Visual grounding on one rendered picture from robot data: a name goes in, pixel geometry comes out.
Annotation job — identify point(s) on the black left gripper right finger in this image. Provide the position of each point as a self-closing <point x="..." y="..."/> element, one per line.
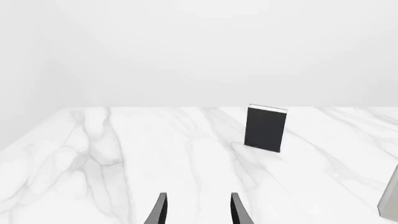
<point x="238" y="211"/>

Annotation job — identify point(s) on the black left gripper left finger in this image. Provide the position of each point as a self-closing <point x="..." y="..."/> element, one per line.
<point x="158" y="211"/>

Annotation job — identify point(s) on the black standing book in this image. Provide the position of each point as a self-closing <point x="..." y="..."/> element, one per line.
<point x="264" y="129"/>

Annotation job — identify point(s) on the grey book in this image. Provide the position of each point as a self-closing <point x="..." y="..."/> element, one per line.
<point x="390" y="200"/>

